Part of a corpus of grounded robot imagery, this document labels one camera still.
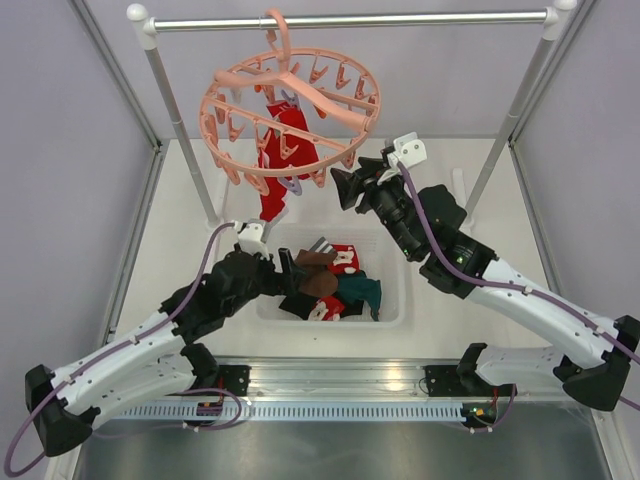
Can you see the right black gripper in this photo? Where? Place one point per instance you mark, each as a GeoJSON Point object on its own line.
{"type": "Point", "coordinates": [373, 179]}

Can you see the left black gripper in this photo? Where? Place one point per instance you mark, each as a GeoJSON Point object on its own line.
{"type": "Point", "coordinates": [286, 283]}

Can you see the brown striped sock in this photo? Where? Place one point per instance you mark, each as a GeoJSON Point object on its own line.
{"type": "Point", "coordinates": [316, 261]}

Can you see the black sock white stripes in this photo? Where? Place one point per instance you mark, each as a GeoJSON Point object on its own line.
{"type": "Point", "coordinates": [301, 305]}

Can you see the red santa sock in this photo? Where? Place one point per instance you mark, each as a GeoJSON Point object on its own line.
{"type": "Point", "coordinates": [346, 260]}
{"type": "Point", "coordinates": [327, 309]}

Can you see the pink round clip hanger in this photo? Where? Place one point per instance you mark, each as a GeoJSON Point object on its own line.
{"type": "Point", "coordinates": [287, 114]}

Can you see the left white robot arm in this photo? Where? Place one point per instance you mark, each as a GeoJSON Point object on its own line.
{"type": "Point", "coordinates": [162, 356]}

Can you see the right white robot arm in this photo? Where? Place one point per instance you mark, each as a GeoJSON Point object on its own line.
{"type": "Point", "coordinates": [587, 357]}

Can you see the white perforated basket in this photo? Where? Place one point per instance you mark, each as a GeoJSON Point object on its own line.
{"type": "Point", "coordinates": [379, 260]}

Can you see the metal drying rack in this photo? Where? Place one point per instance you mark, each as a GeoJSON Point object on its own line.
{"type": "Point", "coordinates": [554, 20]}

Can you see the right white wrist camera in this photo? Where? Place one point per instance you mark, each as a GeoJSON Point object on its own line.
{"type": "Point", "coordinates": [408, 150]}

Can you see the metal base rail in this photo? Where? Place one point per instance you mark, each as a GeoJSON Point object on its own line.
{"type": "Point", "coordinates": [333, 379]}

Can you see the white slotted cable duct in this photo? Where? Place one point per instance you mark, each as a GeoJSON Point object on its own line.
{"type": "Point", "coordinates": [192, 409]}

